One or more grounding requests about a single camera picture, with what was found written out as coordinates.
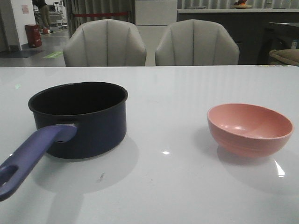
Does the beige cushion seat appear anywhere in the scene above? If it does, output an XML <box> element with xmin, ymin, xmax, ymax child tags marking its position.
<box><xmin>269</xmin><ymin>49</ymin><xmax>299</xmax><ymax>66</ymax></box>

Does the left grey upholstered chair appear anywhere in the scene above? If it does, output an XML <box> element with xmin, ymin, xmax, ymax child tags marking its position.
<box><xmin>63</xmin><ymin>19</ymin><xmax>147</xmax><ymax>67</ymax></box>

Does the grey upholstered chair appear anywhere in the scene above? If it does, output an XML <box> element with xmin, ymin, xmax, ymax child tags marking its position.
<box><xmin>155</xmin><ymin>19</ymin><xmax>240</xmax><ymax>66</ymax></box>
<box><xmin>63</xmin><ymin>19</ymin><xmax>147</xmax><ymax>67</ymax></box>

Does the red barrier belt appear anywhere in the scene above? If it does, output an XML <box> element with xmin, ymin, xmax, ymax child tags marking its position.
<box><xmin>72</xmin><ymin>11</ymin><xmax>130</xmax><ymax>18</ymax></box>

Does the pink bowl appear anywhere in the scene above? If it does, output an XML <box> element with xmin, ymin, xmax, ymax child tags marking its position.
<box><xmin>207</xmin><ymin>103</ymin><xmax>294</xmax><ymax>158</ymax></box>

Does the dark blue saucepan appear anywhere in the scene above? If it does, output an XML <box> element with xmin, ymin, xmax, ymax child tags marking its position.
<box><xmin>0</xmin><ymin>82</ymin><xmax>128</xmax><ymax>200</ymax></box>

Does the red box on floor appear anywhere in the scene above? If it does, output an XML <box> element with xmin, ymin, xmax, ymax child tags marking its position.
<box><xmin>25</xmin><ymin>24</ymin><xmax>42</xmax><ymax>48</ymax></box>

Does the white cabinet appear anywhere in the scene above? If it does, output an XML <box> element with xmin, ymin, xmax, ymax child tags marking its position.
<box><xmin>135</xmin><ymin>0</ymin><xmax>177</xmax><ymax>66</ymax></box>

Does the right grey upholstered chair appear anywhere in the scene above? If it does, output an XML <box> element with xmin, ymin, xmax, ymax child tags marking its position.
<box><xmin>155</xmin><ymin>19</ymin><xmax>240</xmax><ymax>66</ymax></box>

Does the person in background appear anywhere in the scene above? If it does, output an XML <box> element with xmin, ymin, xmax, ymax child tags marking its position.
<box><xmin>32</xmin><ymin>0</ymin><xmax>51</xmax><ymax>29</ymax></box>

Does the dark counter unit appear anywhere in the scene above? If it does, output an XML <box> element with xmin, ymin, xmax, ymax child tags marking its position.
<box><xmin>177</xmin><ymin>9</ymin><xmax>299</xmax><ymax>65</ymax></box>

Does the fruit plate on counter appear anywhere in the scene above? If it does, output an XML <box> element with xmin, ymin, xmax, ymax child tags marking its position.
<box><xmin>231</xmin><ymin>0</ymin><xmax>252</xmax><ymax>9</ymax></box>

